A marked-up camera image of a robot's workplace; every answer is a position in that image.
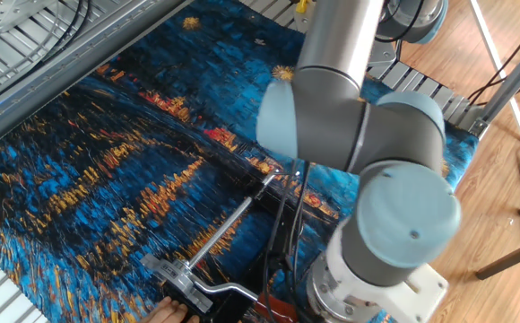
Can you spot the bare human hand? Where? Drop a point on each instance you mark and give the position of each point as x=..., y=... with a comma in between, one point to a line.
x=168, y=314

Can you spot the black C-clamp with silver screw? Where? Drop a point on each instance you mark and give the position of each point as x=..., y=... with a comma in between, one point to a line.
x=224, y=238

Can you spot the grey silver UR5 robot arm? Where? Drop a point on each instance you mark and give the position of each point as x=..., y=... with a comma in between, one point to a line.
x=376, y=134

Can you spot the silver metal lever base block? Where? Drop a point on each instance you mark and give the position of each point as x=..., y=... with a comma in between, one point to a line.
x=177, y=276

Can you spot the blue starry night tablecloth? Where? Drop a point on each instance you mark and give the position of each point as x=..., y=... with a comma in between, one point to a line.
x=85, y=179

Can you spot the yellow plastic object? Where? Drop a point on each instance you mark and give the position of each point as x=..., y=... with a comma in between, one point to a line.
x=302, y=6

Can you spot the silver metal mounting plate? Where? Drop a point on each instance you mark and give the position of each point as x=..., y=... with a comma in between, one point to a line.
x=9, y=11

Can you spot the thin white diagonal rod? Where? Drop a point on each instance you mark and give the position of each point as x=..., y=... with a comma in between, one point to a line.
x=497, y=67

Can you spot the grey metal table rail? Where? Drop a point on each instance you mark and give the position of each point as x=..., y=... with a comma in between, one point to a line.
x=63, y=76

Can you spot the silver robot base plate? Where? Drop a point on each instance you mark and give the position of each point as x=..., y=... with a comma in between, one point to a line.
x=383, y=56

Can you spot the aluminium frame post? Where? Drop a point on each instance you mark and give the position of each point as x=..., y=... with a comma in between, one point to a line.
x=511, y=81

